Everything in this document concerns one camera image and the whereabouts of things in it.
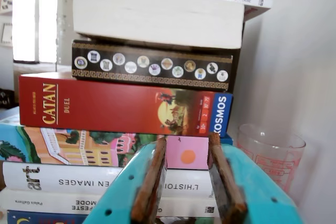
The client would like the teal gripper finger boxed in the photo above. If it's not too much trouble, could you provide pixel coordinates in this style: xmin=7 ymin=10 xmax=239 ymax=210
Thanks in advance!
xmin=207 ymin=132 xmax=305 ymax=224
xmin=82 ymin=136 xmax=169 ymax=224

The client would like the thick white book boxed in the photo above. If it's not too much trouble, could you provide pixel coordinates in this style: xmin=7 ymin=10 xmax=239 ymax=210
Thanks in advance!
xmin=72 ymin=0 xmax=245 ymax=49

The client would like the bright window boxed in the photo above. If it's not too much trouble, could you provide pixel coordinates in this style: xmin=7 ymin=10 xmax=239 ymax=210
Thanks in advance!
xmin=12 ymin=0 xmax=59 ymax=64

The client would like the small paper wall picture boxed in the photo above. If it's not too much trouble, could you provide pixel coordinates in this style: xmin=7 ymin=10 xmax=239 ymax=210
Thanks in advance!
xmin=0 ymin=0 xmax=14 ymax=13
xmin=0 ymin=23 xmax=13 ymax=44

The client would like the blue illustrated book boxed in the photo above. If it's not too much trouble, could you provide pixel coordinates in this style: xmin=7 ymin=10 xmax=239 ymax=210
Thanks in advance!
xmin=6 ymin=209 xmax=223 ymax=224

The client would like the white Manifeste de mode book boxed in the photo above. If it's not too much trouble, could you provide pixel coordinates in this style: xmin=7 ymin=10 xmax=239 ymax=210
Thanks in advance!
xmin=0 ymin=188 xmax=221 ymax=218

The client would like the red Catan Duel box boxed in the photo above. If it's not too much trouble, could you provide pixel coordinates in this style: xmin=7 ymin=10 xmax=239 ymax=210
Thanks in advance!
xmin=18 ymin=73 xmax=234 ymax=138

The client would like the white art history book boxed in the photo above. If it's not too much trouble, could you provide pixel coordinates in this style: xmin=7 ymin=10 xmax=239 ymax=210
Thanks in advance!
xmin=2 ymin=161 xmax=215 ymax=199

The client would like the red round object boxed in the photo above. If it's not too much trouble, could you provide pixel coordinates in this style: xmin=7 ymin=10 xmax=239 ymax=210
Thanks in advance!
xmin=237 ymin=123 xmax=307 ymax=201

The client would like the black game box with tokens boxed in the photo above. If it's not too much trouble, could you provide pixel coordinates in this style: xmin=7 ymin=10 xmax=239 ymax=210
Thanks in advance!
xmin=71 ymin=39 xmax=234 ymax=92

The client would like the black bag with print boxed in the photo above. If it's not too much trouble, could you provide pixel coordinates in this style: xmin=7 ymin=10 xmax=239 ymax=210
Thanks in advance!
xmin=0 ymin=89 xmax=18 ymax=110

